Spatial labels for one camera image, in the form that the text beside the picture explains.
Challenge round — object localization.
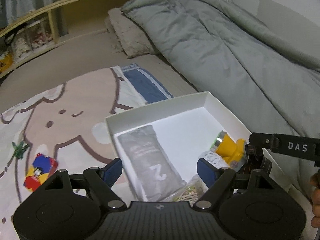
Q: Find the beige fuzzy pillow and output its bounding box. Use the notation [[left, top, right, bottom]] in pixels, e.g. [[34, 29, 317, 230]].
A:
[[104, 7, 160, 59]]

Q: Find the person's right hand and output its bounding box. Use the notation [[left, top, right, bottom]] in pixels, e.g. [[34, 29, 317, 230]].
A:
[[309, 172, 320, 228]]

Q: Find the beige bed sheet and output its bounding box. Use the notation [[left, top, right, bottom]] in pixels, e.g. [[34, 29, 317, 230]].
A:
[[0, 29, 200, 99]]

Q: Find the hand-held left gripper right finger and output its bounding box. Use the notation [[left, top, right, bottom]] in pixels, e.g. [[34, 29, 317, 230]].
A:
[[194, 157, 274, 210]]

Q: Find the clear bag of rubber bands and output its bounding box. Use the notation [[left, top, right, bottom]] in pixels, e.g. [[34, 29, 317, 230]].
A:
[[165, 174, 208, 203]]

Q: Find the yellow container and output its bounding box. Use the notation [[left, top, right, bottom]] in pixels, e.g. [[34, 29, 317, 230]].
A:
[[0, 52, 13, 72]]

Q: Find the small green packet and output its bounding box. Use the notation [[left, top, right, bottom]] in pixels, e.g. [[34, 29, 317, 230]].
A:
[[12, 141, 28, 160]]

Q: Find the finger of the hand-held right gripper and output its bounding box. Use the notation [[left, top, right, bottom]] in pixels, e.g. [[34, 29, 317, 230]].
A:
[[249, 132, 275, 153]]

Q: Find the long wooden shelf unit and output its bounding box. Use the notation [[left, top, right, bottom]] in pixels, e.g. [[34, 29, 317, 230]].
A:
[[0, 0, 153, 78]]

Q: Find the printed cartoon blanket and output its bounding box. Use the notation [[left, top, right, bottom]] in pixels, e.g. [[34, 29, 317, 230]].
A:
[[0, 66, 175, 240]]

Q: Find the white cardboard box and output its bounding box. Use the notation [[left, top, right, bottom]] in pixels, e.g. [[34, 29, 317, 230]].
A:
[[104, 91, 292, 203]]

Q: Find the clear doll jar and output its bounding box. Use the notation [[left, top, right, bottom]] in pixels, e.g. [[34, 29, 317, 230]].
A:
[[28, 23, 55, 48], [9, 32, 32, 61]]

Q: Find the yellow toy flashlight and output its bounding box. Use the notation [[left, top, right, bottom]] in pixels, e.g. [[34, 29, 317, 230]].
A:
[[212, 131, 247, 165]]

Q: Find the grey quilted duvet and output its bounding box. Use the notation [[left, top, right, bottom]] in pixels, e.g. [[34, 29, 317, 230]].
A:
[[120, 0, 320, 193]]

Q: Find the black cloth pouch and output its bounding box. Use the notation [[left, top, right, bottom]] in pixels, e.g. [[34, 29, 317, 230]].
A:
[[244, 142, 273, 175]]

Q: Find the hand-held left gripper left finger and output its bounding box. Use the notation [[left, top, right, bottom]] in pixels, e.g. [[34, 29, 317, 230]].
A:
[[44, 157, 125, 210]]

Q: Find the white cloth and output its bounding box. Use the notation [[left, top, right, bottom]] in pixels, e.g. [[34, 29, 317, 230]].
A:
[[201, 151, 230, 170]]

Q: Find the blue striped cloth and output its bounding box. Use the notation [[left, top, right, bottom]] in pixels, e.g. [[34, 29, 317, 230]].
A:
[[119, 63, 175, 105]]

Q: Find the grey foil packet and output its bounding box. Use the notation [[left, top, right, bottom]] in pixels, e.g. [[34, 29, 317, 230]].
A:
[[117, 124, 187, 202]]

